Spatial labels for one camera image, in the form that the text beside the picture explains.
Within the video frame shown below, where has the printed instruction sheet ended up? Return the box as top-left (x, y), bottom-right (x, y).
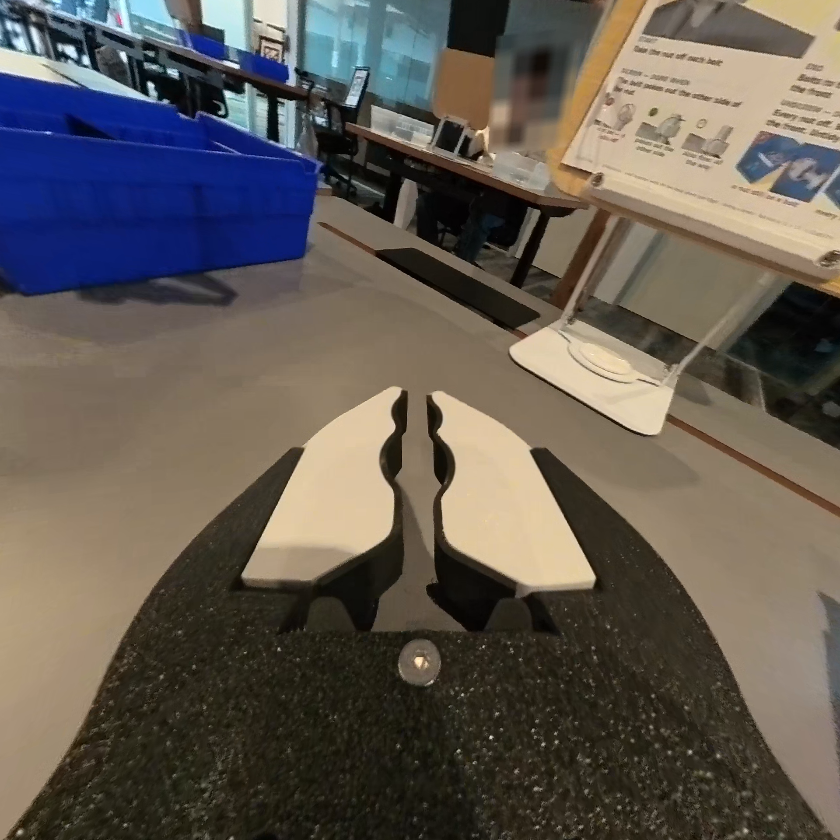
top-left (564, 0), bottom-right (840, 231)

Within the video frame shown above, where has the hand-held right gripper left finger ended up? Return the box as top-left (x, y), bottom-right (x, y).
top-left (240, 386), bottom-right (409, 586)

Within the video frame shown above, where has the black office chair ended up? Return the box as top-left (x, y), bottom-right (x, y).
top-left (295, 66), bottom-right (361, 201)

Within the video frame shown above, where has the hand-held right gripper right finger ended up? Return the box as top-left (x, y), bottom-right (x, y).
top-left (427, 391), bottom-right (598, 597)

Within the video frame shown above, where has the long wooden workbench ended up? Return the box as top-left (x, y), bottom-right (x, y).
top-left (0, 0), bottom-right (316, 142)

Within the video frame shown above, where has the white-based sign stand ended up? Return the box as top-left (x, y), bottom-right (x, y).
top-left (508, 0), bottom-right (840, 437)

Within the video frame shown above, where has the large blue plastic bin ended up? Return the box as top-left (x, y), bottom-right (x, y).
top-left (0, 71), bottom-right (324, 298)

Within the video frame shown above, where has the clear plastic container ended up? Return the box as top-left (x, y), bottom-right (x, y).
top-left (371, 107), bottom-right (434, 142)
top-left (493, 152), bottom-right (550, 186)

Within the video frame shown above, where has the brown cardboard box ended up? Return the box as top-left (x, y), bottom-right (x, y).
top-left (434, 47), bottom-right (494, 127)

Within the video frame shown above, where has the black desk cable cover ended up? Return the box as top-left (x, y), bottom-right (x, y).
top-left (376, 247), bottom-right (540, 330)

